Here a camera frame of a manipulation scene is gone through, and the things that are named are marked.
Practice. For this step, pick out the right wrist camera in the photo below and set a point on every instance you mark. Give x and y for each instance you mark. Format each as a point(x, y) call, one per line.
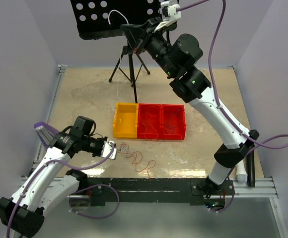
point(170, 14)

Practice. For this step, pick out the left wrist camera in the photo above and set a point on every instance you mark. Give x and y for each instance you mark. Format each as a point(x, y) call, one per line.
point(109, 150)

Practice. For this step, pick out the white microphone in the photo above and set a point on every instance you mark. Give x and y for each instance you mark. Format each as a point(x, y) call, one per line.
point(241, 174)

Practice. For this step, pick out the yellow plastic bin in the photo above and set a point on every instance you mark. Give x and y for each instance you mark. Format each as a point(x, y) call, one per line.
point(125, 123)

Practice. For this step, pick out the aluminium left rail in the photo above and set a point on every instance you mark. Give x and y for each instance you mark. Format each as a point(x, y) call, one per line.
point(40, 151)

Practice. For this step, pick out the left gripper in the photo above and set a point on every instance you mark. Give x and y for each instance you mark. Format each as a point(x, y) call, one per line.
point(103, 139)

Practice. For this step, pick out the red plastic bin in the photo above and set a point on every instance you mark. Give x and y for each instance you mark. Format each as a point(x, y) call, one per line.
point(173, 122)
point(149, 121)

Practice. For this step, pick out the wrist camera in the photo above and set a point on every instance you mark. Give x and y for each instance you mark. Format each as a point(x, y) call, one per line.
point(109, 150)
point(170, 14)

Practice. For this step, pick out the black microphone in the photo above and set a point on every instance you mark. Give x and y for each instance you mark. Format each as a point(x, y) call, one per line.
point(251, 170)

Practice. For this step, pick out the black music stand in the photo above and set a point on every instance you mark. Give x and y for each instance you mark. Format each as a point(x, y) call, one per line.
point(100, 19)

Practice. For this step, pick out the aluminium rail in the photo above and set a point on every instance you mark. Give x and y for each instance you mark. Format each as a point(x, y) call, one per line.
point(264, 187)
point(40, 151)

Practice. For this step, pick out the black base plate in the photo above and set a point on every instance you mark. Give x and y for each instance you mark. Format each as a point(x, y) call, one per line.
point(100, 195)

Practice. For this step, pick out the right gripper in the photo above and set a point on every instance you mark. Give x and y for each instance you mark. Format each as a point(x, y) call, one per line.
point(135, 33)

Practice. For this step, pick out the aluminium front rail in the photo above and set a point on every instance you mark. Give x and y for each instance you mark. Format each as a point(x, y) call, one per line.
point(264, 187)

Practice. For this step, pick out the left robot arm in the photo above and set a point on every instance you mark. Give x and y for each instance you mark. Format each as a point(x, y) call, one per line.
point(25, 210)

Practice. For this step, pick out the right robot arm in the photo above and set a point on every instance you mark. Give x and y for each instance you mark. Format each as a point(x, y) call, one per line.
point(191, 85)

